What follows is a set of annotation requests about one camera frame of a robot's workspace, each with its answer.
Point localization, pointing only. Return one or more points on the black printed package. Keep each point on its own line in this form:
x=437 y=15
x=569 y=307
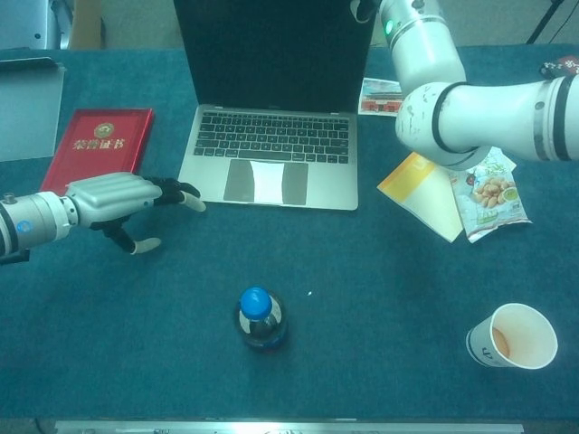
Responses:
x=561 y=67

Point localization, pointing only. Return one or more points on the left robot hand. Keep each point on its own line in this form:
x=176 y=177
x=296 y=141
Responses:
x=113 y=196

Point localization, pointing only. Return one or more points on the teal table cloth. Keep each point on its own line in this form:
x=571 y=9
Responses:
x=135 y=316

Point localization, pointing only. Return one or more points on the red certificate book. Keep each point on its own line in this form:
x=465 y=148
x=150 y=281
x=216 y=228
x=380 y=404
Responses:
x=99 y=140

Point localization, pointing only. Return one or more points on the wooden furniture leg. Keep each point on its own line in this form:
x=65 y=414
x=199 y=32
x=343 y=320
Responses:
x=86 y=22

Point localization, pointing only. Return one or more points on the silver laptop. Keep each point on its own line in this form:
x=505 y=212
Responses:
x=271 y=54

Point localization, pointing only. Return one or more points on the yellow and white notepad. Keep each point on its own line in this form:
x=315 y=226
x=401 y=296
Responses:
x=425 y=194

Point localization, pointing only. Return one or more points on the white paper cup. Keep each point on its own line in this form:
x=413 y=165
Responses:
x=520 y=336

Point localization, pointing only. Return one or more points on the black tripod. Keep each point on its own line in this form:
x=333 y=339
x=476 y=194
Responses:
x=545 y=22

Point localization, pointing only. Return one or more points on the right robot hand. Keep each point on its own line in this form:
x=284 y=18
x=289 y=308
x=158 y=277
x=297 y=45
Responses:
x=366 y=10

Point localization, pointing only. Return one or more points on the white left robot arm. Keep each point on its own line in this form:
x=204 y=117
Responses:
x=31 y=221

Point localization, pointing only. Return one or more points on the blue-capped plastic bottle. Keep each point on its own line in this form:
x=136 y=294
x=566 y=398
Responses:
x=255 y=305

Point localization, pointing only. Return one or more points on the white peanut snack bag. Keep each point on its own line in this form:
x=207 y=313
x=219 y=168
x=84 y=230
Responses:
x=493 y=199

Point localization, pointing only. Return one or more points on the silver metal cabinet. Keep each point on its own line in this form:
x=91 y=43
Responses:
x=27 y=22

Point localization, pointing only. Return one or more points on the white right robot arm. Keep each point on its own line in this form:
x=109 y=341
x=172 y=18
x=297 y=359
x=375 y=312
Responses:
x=475 y=113

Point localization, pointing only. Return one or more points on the red palace postcard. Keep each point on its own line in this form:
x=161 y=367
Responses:
x=377 y=97

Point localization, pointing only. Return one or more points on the aluminium rail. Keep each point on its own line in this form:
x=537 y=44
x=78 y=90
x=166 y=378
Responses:
x=271 y=427

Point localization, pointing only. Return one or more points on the grey metal tray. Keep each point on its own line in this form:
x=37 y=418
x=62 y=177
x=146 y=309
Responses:
x=27 y=117

